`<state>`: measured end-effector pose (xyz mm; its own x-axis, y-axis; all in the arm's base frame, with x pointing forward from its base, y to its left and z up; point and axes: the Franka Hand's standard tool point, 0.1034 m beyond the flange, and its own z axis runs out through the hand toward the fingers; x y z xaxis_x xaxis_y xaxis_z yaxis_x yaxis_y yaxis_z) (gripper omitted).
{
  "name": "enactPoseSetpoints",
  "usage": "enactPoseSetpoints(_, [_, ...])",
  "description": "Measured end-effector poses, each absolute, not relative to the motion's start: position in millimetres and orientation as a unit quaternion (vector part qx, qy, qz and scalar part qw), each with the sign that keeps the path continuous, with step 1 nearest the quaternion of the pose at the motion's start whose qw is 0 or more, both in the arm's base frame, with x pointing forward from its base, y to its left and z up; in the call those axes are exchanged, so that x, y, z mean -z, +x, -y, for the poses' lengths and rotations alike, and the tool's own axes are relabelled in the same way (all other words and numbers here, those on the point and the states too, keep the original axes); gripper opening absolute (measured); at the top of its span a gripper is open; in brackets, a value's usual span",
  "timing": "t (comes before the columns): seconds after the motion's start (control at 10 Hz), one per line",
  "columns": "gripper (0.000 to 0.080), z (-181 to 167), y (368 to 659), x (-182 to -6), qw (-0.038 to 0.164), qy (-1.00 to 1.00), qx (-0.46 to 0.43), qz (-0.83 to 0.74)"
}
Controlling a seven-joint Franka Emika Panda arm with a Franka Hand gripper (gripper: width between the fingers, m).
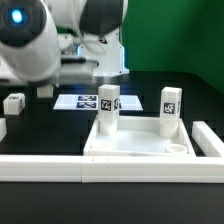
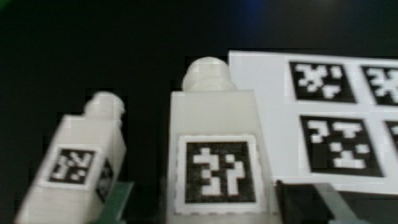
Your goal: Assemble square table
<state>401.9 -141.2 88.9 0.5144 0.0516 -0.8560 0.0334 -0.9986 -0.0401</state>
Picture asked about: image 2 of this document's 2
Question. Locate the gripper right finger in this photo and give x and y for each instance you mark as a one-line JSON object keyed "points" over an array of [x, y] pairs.
{"points": [[313, 205]]}

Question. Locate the white sheet with AprilTags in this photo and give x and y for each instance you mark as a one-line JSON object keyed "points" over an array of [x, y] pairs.
{"points": [[327, 100]]}

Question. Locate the white table leg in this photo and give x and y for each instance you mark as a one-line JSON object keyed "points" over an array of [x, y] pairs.
{"points": [[81, 166], [219, 180]]}

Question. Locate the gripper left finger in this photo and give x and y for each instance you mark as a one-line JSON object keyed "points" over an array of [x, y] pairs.
{"points": [[111, 216]]}

